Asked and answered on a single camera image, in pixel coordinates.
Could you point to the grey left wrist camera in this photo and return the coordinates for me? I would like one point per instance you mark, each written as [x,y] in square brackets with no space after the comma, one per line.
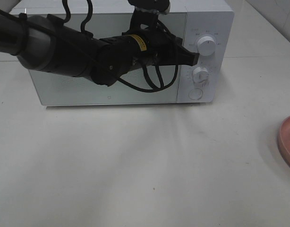
[152,6]

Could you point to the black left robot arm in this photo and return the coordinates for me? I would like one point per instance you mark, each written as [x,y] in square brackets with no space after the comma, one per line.
[134,58]

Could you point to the white microwave door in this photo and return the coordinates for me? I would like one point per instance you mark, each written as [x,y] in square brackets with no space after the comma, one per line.
[57,90]

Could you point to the pink round plate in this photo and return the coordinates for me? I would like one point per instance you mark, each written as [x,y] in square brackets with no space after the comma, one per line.
[284,140]

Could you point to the white microwave knob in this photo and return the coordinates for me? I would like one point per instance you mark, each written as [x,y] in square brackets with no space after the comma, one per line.
[206,45]
[200,75]

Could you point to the white microwave oven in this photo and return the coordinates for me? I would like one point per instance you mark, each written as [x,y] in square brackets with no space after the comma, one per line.
[203,17]

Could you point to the round white door button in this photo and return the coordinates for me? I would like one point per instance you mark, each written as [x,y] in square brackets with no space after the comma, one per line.
[195,94]

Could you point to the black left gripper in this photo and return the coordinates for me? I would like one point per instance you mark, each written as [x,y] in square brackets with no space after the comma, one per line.
[156,38]

